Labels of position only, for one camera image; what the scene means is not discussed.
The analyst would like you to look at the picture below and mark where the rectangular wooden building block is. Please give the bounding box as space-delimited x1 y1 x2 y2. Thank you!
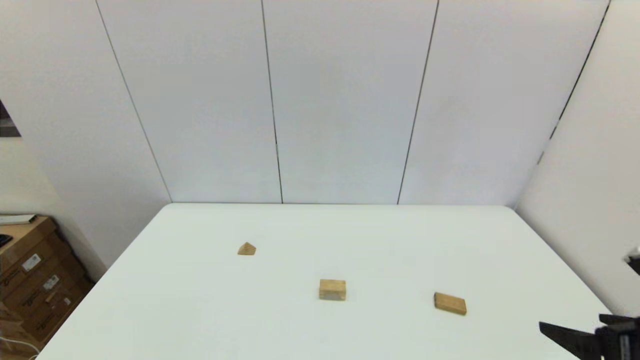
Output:
433 292 468 316

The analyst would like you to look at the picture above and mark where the arched wooden building block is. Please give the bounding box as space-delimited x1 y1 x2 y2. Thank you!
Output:
319 279 347 301

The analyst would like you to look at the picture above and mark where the cardboard box with white label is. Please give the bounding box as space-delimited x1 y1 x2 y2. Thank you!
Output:
10 272 96 346
0 250 83 311
0 216 68 281

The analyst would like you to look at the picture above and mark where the white floor cable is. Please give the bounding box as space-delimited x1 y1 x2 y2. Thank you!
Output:
0 336 38 360

